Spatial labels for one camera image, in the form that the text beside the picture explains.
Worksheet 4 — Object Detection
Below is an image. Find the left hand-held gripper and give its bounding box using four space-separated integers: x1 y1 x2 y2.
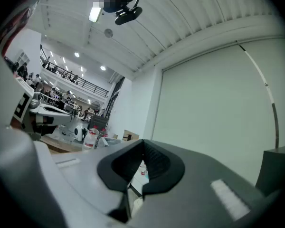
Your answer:
10 76 73 141

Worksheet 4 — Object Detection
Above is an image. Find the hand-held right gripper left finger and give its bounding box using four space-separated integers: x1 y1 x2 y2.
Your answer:
0 126 145 228

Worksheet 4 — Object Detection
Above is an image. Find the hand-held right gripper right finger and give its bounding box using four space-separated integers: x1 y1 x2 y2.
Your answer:
130 138 284 228

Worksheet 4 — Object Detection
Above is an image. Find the white rounded device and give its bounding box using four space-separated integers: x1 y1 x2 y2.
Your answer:
73 124 86 142

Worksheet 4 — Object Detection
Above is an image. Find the standing fan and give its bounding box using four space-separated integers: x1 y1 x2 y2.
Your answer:
91 101 103 115

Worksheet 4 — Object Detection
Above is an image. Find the black balcony railing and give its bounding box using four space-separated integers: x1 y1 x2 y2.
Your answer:
39 44 109 98

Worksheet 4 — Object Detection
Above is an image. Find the clear water bottle red cap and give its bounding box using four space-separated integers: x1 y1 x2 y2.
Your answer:
82 125 100 151
96 128 109 149

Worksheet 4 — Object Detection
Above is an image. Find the dark grey ribbed case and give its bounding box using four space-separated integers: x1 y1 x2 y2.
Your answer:
87 114 109 131

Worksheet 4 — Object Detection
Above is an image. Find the cardboard box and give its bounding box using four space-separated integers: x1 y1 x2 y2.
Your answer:
122 129 140 142

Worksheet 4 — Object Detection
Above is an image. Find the black cabinet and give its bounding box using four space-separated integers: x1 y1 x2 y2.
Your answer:
255 143 285 197

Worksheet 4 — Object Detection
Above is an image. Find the large white roller screen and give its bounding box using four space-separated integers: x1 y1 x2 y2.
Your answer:
152 37 285 185

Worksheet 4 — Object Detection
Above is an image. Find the person's red clothing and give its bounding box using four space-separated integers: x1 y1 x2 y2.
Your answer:
0 0 49 57

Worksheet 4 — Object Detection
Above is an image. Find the rectangular ceiling light panel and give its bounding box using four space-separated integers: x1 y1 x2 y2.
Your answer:
88 7 103 23

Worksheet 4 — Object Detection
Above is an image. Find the thin screen edge strip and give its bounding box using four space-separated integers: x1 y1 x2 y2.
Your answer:
236 40 280 149

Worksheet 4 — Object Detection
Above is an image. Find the black head-mounted camera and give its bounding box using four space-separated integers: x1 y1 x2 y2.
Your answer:
114 0 143 26

